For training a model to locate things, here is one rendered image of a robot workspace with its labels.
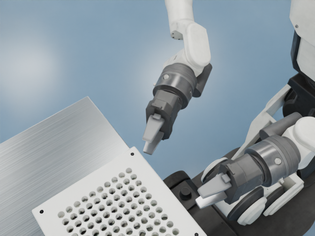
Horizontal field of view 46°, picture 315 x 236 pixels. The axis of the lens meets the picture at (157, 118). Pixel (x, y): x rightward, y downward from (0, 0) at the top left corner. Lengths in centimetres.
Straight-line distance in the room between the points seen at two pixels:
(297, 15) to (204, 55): 22
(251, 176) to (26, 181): 49
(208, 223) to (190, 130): 59
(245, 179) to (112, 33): 185
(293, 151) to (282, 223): 88
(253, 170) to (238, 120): 131
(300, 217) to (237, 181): 98
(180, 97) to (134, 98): 124
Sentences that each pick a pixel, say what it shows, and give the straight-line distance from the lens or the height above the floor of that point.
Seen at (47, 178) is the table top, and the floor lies 88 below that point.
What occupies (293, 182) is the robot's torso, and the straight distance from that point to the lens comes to 154.
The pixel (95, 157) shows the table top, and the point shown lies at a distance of 88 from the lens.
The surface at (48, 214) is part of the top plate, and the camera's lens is 77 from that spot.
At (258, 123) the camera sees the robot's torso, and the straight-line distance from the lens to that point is 108.
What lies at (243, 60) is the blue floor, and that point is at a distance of 230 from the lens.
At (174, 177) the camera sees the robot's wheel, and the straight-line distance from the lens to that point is 159.
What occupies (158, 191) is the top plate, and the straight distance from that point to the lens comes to 75.
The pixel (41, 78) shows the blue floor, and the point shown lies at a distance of 225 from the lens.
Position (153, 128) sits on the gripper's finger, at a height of 100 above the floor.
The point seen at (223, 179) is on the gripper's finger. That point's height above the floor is 100.
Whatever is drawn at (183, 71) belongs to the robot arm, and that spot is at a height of 101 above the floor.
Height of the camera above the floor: 164
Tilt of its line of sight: 56 degrees down
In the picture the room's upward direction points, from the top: straight up
